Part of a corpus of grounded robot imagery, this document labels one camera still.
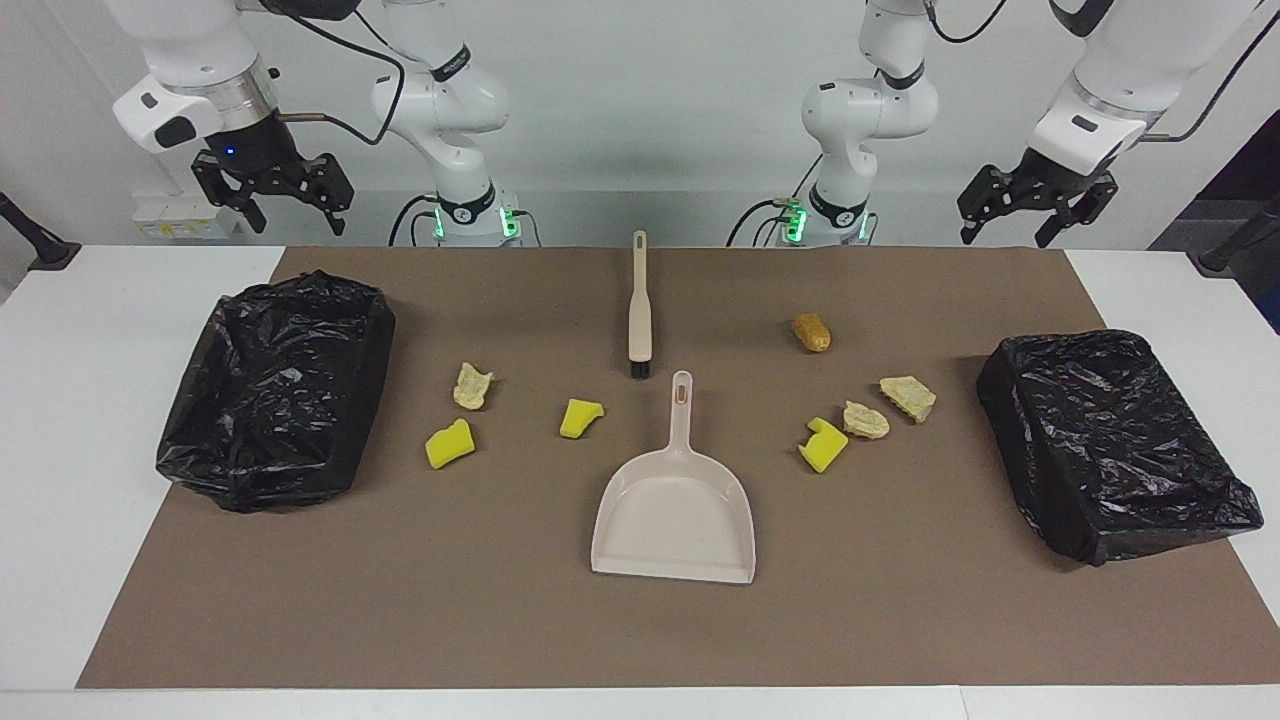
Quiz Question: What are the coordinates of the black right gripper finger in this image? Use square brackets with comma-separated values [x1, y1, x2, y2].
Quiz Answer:
[192, 150, 269, 236]
[285, 152, 356, 238]

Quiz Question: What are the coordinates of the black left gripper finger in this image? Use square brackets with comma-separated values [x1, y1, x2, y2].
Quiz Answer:
[1035, 175, 1119, 249]
[958, 165, 1036, 246]

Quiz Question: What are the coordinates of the large beige bread chunk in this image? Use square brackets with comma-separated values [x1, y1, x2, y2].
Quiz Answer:
[879, 375, 938, 425]

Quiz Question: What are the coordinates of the beige torn bread chunk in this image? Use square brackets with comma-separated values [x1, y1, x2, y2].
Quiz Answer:
[452, 362, 496, 411]

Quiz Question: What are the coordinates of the small beige bread chunk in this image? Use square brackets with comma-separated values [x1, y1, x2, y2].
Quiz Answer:
[842, 400, 891, 441]

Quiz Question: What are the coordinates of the large yellow sponge piece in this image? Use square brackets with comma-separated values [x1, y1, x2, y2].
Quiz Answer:
[425, 418, 477, 471]

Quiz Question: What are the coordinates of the notched yellow sponge piece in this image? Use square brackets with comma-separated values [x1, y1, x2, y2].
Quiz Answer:
[797, 416, 849, 474]

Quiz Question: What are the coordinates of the beige hand brush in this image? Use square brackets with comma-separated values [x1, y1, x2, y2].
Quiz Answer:
[627, 230, 654, 381]

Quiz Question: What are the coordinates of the small yellow sponge piece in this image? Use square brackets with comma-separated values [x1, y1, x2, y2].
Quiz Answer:
[559, 398, 606, 440]

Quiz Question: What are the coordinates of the beige plastic dustpan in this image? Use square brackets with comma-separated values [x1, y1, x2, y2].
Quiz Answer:
[590, 370, 757, 585]

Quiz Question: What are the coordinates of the bin with black bag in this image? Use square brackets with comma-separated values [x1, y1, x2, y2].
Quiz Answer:
[155, 270, 397, 514]
[976, 330, 1265, 568]

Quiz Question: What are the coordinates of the white power strip box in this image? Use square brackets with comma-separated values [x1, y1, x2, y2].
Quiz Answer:
[132, 192, 243, 241]

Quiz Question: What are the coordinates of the black stand foot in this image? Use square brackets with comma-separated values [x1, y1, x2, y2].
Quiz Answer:
[0, 190, 83, 272]
[1190, 195, 1280, 276]

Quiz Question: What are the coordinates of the brown paper mat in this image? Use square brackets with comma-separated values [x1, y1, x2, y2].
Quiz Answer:
[77, 247, 1280, 689]

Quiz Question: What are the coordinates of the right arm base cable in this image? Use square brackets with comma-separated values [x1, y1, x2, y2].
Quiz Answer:
[388, 193, 441, 248]

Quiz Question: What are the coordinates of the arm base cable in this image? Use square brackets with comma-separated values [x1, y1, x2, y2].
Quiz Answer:
[388, 193, 441, 248]
[727, 198, 801, 248]

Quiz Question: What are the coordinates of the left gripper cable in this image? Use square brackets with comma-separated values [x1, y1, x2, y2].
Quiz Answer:
[1140, 10, 1280, 143]

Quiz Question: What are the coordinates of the left arm base cable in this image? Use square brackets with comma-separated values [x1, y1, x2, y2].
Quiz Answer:
[727, 198, 801, 248]

